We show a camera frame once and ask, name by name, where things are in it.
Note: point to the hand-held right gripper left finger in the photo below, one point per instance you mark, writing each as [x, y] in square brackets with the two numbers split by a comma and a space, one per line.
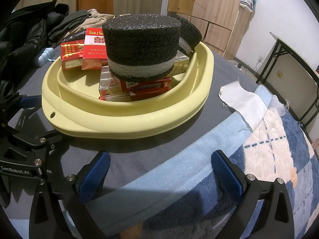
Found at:
[94, 176]

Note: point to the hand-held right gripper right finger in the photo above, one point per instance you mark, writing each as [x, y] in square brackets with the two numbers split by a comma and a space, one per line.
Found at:
[226, 176]

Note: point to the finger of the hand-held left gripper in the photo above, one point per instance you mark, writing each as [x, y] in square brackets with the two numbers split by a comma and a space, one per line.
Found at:
[32, 142]
[31, 102]

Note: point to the red gold cigarette pack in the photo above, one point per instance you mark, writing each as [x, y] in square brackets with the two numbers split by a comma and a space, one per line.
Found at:
[72, 56]

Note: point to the yellow plastic basin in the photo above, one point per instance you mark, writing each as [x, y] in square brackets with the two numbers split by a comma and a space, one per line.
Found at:
[129, 119]

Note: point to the red white cigarette pack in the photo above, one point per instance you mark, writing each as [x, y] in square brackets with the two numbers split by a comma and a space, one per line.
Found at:
[93, 52]

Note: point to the silver red cigarette pack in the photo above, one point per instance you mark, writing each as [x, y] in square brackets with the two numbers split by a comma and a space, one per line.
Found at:
[109, 79]

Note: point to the dark red shiny cigarette pack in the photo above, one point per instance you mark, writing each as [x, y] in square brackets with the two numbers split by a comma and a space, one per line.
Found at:
[124, 96]

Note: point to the large red cigarette box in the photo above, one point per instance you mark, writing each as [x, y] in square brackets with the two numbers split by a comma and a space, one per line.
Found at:
[147, 84]

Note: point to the gold cigarette box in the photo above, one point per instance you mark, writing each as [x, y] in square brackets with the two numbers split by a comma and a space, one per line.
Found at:
[180, 64]

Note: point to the black foam disc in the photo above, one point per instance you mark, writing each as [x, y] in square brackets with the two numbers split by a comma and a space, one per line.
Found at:
[142, 47]
[189, 33]

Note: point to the blue checked fleece blanket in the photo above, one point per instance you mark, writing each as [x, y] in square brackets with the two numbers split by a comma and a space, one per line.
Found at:
[261, 159]

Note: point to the light blue pill organiser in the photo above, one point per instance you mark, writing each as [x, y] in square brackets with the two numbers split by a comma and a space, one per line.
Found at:
[45, 57]

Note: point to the grey bed sheet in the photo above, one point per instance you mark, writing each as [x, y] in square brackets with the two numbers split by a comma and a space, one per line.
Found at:
[149, 151]

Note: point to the black jacket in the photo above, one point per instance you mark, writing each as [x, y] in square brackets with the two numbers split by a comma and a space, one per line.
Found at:
[27, 37]

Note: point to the white cloth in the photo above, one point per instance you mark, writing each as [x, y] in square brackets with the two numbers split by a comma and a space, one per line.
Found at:
[244, 102]

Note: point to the dark plastic bag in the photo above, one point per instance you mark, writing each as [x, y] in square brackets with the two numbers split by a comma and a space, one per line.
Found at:
[73, 37]

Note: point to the dark green clothing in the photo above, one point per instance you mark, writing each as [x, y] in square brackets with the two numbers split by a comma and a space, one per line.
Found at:
[68, 25]

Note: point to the thin white gauze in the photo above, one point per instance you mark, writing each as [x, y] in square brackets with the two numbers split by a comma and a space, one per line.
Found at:
[279, 104]

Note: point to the beige clothing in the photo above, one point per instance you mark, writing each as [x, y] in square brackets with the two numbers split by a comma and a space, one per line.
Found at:
[97, 20]

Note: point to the black folding table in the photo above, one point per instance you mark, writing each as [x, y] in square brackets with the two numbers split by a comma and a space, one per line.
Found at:
[296, 62]

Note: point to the wooden wardrobe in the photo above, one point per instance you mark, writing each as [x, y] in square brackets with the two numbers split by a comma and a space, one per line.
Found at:
[214, 10]

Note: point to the wall socket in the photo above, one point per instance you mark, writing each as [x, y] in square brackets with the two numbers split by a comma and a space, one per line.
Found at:
[279, 74]

